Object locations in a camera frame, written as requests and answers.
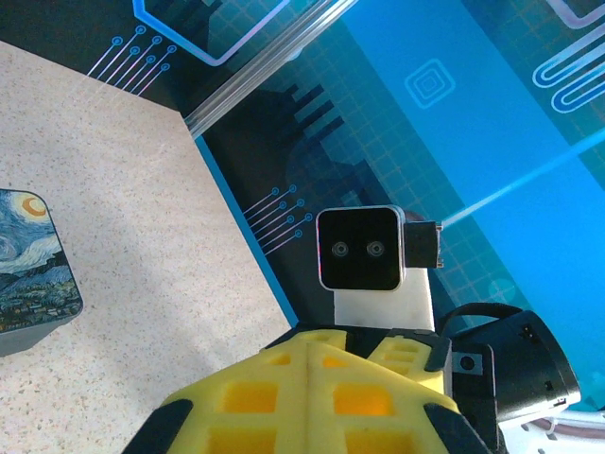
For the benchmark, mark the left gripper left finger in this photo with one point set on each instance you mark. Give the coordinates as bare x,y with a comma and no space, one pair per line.
293,402

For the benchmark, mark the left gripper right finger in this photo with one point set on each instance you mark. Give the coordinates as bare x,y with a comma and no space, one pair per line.
321,402

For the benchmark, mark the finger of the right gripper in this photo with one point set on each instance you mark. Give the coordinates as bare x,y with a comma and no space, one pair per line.
340,337
416,366

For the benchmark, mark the starry night tin box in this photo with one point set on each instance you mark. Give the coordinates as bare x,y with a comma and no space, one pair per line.
28,265

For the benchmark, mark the blue table edge trim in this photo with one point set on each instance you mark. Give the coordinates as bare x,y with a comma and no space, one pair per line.
251,236

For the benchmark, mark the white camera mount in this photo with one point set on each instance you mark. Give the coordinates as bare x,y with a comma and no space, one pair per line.
383,307

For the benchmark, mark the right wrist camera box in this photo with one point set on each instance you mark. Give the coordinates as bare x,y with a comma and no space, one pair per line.
359,265

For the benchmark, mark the aluminium frame post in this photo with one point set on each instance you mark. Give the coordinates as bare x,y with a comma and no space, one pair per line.
264,66

